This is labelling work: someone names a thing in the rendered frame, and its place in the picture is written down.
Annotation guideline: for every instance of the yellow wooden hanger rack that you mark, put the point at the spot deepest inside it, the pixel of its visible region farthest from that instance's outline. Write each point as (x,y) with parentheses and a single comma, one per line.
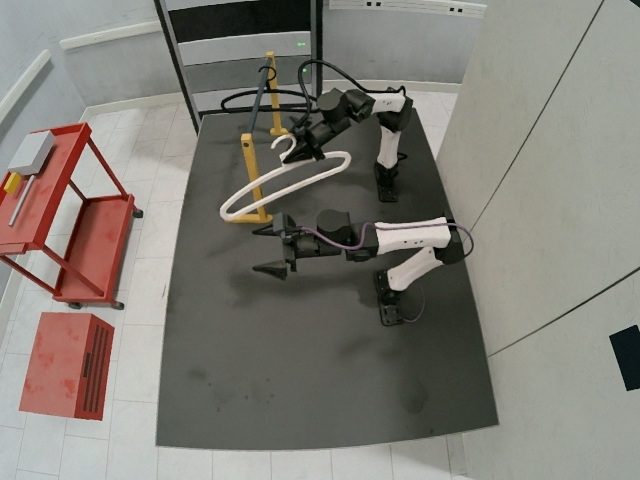
(247,143)

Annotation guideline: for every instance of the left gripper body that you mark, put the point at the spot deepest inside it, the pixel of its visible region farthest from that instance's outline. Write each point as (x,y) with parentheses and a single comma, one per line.
(303,247)

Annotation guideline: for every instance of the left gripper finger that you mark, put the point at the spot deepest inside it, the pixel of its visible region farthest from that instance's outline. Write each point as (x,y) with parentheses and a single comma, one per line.
(276,265)
(258,231)

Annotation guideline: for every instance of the black clothes hanger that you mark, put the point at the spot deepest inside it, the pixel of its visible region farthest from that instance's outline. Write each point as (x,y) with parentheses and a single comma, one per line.
(267,90)

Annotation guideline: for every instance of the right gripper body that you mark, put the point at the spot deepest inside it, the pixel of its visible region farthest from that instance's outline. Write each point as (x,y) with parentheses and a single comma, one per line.
(320,135)

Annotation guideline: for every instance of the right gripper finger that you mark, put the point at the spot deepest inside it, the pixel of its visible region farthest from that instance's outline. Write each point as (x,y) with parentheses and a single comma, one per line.
(299,147)
(290,145)

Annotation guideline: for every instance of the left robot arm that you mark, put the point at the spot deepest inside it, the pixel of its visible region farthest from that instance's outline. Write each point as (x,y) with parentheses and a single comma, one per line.
(336,226)

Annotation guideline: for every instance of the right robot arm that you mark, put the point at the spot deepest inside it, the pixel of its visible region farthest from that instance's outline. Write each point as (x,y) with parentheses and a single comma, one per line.
(332,106)

